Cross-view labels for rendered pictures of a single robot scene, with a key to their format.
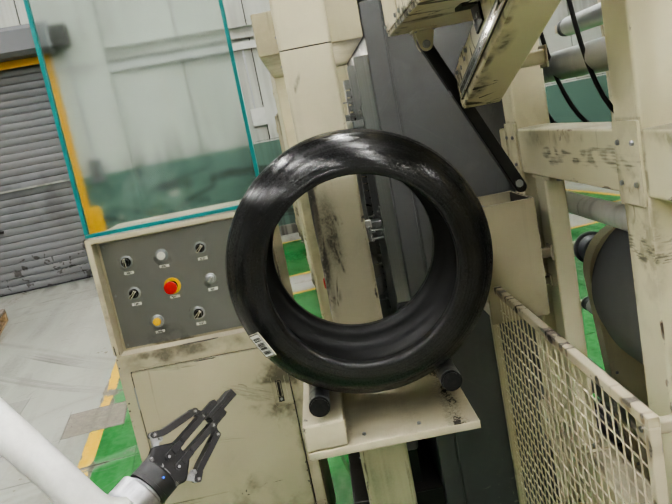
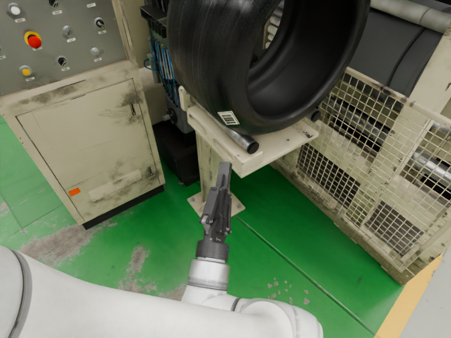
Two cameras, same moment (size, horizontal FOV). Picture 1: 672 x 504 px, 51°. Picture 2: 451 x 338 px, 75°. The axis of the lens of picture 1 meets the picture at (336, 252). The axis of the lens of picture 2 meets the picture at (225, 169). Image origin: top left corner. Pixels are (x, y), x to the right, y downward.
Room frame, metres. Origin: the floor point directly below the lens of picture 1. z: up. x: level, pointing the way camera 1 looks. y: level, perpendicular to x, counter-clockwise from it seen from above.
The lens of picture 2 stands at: (0.87, 0.55, 1.54)
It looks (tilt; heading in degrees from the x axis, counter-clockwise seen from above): 48 degrees down; 325
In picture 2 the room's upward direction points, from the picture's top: straight up
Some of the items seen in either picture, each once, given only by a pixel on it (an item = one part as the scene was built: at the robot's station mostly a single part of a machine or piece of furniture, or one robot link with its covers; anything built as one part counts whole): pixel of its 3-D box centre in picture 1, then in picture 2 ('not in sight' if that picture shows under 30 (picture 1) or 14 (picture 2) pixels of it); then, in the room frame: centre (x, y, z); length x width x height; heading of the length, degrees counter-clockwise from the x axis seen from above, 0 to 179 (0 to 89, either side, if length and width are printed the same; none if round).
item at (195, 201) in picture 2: not in sight; (215, 202); (1.80, -0.02, 0.02); 0.27 x 0.27 x 0.04; 0
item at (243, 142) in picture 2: (318, 378); (222, 120); (1.54, 0.10, 0.90); 0.35 x 0.05 x 0.05; 0
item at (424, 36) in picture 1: (424, 40); not in sight; (1.69, -0.30, 1.61); 0.06 x 0.06 x 0.05; 0
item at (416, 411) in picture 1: (385, 406); (251, 127); (1.55, -0.04, 0.80); 0.37 x 0.36 x 0.02; 90
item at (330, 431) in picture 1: (323, 403); (221, 133); (1.55, 0.10, 0.83); 0.36 x 0.09 x 0.06; 0
